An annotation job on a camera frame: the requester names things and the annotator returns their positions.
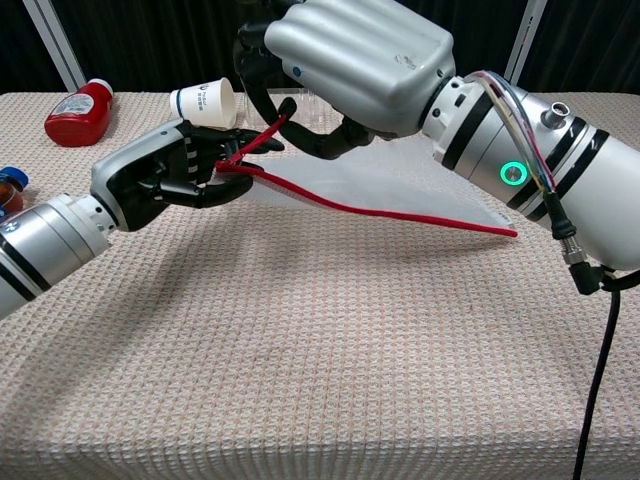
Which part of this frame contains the aluminium frame post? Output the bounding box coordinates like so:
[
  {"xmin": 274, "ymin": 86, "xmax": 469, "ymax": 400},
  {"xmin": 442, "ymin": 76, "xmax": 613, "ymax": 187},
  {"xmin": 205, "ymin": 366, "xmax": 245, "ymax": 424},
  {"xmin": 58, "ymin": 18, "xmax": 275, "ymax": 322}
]
[
  {"xmin": 22, "ymin": 0, "xmax": 87, "ymax": 94},
  {"xmin": 503, "ymin": 0, "xmax": 549, "ymax": 84}
]

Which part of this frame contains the beige waffle tablecloth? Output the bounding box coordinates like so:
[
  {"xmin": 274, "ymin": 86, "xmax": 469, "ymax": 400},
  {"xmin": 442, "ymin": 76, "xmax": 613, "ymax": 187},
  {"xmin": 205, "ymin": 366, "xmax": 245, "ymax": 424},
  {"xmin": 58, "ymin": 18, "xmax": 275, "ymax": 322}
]
[{"xmin": 0, "ymin": 89, "xmax": 640, "ymax": 480}]

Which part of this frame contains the clear zip bag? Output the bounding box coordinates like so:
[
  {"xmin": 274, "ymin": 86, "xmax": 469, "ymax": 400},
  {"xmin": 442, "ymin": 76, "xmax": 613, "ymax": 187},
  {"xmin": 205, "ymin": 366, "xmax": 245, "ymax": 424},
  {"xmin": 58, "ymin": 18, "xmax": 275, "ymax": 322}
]
[{"xmin": 214, "ymin": 113, "xmax": 519, "ymax": 239}]

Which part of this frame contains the black curtain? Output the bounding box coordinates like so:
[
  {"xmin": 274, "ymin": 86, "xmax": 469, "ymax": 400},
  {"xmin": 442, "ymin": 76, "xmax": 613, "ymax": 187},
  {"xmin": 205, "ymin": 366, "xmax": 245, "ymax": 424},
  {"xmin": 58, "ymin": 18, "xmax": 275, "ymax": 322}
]
[{"xmin": 0, "ymin": 0, "xmax": 640, "ymax": 96}]

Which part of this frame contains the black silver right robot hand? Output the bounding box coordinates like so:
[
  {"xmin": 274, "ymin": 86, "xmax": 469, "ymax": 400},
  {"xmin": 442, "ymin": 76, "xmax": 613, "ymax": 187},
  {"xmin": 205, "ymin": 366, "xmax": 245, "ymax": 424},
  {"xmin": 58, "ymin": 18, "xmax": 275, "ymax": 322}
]
[{"xmin": 234, "ymin": 0, "xmax": 457, "ymax": 161}]

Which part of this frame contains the cola bottle blue cap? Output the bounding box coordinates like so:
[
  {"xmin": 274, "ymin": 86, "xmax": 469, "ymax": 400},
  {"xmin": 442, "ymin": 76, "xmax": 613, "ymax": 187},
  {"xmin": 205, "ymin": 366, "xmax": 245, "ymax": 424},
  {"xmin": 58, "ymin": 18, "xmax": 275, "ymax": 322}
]
[{"xmin": 0, "ymin": 166, "xmax": 30, "ymax": 221}]

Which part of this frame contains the clear plastic cup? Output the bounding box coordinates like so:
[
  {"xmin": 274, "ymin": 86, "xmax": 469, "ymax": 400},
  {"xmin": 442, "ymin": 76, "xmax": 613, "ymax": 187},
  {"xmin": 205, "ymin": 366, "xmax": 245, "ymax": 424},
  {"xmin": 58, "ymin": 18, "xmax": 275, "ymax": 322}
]
[{"xmin": 242, "ymin": 87, "xmax": 346, "ymax": 129}]

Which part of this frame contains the white paper cup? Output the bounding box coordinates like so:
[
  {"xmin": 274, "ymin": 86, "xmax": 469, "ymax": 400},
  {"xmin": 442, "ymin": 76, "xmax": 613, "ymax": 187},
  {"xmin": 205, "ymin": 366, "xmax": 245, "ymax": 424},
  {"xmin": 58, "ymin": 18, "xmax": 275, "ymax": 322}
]
[{"xmin": 168, "ymin": 76, "xmax": 237, "ymax": 130}]

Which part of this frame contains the red ketchup bottle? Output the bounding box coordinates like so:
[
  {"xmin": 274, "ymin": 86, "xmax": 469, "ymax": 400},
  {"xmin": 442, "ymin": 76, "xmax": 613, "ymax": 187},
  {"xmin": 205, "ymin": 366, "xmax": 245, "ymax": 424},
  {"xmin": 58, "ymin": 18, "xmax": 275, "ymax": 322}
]
[{"xmin": 43, "ymin": 78, "xmax": 115, "ymax": 148}]

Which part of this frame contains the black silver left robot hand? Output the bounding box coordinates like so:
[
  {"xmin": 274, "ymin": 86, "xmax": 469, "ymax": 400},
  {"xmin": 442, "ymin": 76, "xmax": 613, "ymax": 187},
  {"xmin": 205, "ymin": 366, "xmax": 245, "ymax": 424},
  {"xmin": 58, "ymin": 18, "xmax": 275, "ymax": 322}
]
[{"xmin": 89, "ymin": 118, "xmax": 285, "ymax": 232}]

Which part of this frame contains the black arm cable with plug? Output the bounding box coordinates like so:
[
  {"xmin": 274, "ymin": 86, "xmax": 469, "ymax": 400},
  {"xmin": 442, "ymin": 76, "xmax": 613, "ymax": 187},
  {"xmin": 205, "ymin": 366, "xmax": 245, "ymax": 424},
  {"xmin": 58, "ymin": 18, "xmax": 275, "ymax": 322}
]
[{"xmin": 544, "ymin": 192, "xmax": 640, "ymax": 480}]

